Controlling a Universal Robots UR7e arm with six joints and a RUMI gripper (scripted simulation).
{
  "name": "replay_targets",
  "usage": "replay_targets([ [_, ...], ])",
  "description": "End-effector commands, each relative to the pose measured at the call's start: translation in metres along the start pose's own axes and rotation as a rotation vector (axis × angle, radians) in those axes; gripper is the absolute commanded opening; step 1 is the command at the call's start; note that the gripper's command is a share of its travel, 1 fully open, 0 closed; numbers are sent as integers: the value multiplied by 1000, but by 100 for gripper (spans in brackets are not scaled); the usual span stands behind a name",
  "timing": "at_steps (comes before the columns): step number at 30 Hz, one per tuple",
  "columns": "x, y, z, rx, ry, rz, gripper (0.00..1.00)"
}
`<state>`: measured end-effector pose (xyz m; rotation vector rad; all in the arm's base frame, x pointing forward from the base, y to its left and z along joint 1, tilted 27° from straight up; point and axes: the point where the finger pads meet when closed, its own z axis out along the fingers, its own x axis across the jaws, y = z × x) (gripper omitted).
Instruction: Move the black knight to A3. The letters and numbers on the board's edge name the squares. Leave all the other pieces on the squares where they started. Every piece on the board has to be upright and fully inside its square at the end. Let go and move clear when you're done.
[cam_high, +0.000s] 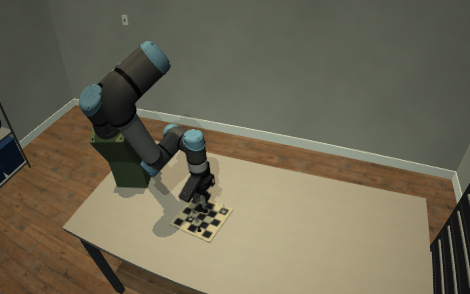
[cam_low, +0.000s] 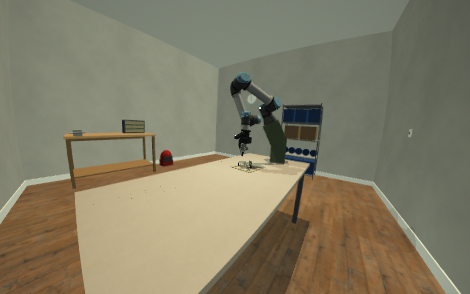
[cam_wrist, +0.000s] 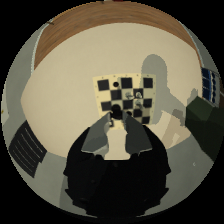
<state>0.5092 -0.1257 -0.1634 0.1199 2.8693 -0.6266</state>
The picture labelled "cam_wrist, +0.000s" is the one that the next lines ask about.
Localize black and cream chessboard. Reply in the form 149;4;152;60
92;73;156;130

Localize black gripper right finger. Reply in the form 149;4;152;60
121;111;171;175

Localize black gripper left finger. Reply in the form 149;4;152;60
63;111;112;177

